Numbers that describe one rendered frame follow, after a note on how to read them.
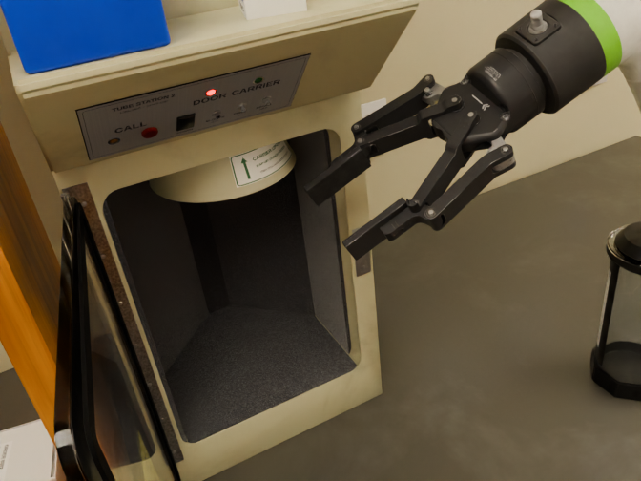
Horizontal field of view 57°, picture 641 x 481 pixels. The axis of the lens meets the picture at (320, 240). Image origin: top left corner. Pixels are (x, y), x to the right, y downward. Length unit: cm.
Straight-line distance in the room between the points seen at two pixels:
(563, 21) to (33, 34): 43
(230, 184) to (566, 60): 35
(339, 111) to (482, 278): 58
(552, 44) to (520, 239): 72
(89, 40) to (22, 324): 24
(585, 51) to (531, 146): 95
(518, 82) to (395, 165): 73
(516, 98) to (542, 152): 99
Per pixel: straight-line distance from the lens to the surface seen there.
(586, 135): 167
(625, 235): 83
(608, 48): 61
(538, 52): 58
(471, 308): 106
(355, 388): 87
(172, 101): 50
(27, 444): 96
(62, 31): 44
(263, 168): 66
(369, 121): 62
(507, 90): 57
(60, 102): 46
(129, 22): 45
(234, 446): 83
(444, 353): 97
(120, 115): 49
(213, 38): 46
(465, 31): 130
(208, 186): 65
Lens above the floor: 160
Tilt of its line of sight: 31 degrees down
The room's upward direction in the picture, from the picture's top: 7 degrees counter-clockwise
